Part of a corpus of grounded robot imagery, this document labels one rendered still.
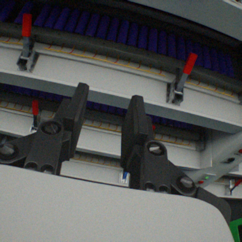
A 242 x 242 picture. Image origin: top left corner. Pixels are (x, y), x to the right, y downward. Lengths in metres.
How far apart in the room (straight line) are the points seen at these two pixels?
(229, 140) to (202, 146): 0.09
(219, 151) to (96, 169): 0.38
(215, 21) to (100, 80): 0.20
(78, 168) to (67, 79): 0.38
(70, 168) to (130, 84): 0.39
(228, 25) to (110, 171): 0.53
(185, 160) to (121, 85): 0.30
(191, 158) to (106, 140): 0.24
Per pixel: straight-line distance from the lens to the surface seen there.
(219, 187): 0.83
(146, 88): 0.35
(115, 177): 0.65
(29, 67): 0.34
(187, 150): 0.55
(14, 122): 0.52
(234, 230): 0.73
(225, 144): 0.49
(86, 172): 0.65
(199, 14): 0.28
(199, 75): 0.39
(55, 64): 0.35
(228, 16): 0.28
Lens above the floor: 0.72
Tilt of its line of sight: 49 degrees down
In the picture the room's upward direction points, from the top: 20 degrees clockwise
